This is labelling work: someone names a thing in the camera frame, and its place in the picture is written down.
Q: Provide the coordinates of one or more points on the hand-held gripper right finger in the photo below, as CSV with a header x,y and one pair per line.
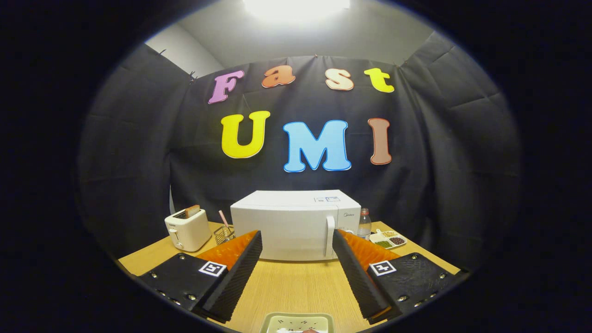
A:
x,y
356,273

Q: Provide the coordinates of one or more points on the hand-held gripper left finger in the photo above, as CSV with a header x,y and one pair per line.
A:
x,y
238,273

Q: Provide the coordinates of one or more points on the white microwave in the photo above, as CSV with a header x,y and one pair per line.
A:
x,y
286,222

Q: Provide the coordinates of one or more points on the clear plastic water bottle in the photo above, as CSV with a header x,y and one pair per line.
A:
x,y
364,226

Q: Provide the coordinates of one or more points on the white divided snack tray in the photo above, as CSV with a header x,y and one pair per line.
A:
x,y
391,240

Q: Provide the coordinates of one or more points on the pink striped straw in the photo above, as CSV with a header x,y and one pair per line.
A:
x,y
223,218

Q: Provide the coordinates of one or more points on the white toaster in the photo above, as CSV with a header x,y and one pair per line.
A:
x,y
189,231

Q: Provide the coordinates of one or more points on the white speckled plate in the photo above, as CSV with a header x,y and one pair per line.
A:
x,y
286,321

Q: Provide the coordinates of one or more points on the brown toast slice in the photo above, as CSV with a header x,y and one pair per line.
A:
x,y
193,211

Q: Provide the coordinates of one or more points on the black backdrop cloth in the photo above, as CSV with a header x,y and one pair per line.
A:
x,y
416,175

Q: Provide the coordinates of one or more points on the ceiling light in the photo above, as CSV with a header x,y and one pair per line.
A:
x,y
296,7

